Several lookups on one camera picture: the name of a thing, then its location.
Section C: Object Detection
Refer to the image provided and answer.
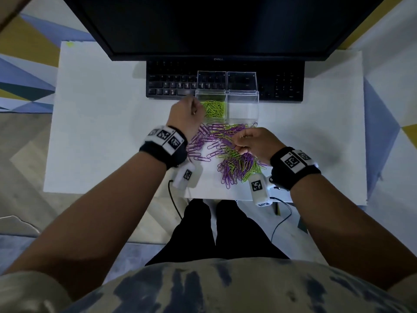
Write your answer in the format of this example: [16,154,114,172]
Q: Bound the person's right hand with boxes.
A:
[233,127,287,166]

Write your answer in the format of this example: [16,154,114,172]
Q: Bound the person's left hand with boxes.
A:
[166,95,206,142]

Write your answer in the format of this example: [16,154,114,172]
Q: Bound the heap of green paper clips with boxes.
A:
[201,100,226,119]

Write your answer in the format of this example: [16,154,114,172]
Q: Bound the pile of mixed paper clips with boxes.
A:
[186,122,268,190]

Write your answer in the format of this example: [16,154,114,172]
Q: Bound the person's right forearm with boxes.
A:
[290,174,417,290]

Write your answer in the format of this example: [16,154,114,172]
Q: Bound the person's left forearm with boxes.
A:
[3,151,167,302]

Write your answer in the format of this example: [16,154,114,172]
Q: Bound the person's black trousers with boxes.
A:
[145,198,290,266]

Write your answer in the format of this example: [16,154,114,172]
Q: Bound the person's tie-dye shirt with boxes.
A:
[0,258,417,313]

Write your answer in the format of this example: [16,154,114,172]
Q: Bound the black keyboard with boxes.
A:
[146,60,305,103]

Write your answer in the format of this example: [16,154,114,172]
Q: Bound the black left wristband with markers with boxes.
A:
[139,125,189,170]

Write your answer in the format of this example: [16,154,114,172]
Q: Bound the black wristband with markers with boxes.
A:
[139,125,189,170]
[269,146,321,192]

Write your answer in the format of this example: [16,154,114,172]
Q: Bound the black right wristband with markers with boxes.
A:
[269,146,321,192]

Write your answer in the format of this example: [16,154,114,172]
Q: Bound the black computer monitor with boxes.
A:
[61,0,388,62]

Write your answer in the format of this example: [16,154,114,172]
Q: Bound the brown wooden board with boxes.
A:
[0,0,35,31]

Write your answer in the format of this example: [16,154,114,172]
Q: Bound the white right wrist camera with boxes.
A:
[248,174,273,207]

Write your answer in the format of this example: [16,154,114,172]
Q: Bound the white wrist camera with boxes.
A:
[172,161,203,190]
[248,174,273,207]

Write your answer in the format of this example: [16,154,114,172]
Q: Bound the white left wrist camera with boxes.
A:
[172,161,203,190]

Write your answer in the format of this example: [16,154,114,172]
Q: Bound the black right camera cable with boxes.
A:
[270,197,294,243]

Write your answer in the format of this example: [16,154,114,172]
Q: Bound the black camera cable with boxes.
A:
[270,197,294,243]
[168,180,183,220]

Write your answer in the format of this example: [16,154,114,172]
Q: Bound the black left camera cable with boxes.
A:
[168,180,183,220]

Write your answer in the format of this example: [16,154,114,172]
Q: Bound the white cable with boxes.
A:
[0,215,40,237]

